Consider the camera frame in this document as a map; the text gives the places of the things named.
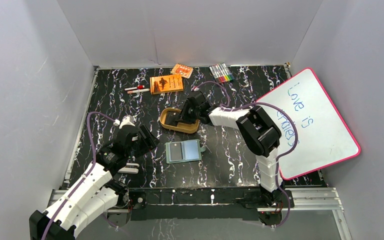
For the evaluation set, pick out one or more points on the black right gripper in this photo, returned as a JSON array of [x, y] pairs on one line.
[[183, 116]]

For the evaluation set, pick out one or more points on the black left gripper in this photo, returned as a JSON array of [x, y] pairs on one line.
[[146, 140]]

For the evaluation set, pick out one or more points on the mint green card holder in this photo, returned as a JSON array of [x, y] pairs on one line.
[[192, 151]]

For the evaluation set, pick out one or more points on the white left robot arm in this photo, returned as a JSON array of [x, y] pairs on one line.
[[96, 190]]

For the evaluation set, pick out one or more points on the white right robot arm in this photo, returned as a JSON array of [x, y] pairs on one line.
[[258, 130]]

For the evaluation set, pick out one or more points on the black credit card stack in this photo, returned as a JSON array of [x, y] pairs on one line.
[[171, 118]]

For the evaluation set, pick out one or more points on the small orange card box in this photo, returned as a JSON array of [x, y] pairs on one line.
[[183, 70]]

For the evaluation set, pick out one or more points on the orange oval tray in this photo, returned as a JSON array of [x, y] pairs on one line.
[[188, 128]]

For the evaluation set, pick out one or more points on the white clip block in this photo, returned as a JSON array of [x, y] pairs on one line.
[[130, 168]]

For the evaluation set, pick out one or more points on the orange book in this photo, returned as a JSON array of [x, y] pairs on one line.
[[166, 84]]

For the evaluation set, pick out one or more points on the white marker pen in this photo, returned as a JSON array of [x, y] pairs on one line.
[[138, 91]]

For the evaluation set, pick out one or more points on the red capped marker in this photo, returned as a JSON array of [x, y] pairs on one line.
[[139, 87]]

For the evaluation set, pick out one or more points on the coloured marker pack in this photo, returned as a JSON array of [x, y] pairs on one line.
[[221, 73]]

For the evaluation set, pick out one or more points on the pink framed whiteboard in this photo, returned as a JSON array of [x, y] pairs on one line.
[[304, 111]]

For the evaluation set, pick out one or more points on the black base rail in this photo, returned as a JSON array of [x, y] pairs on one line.
[[246, 203]]

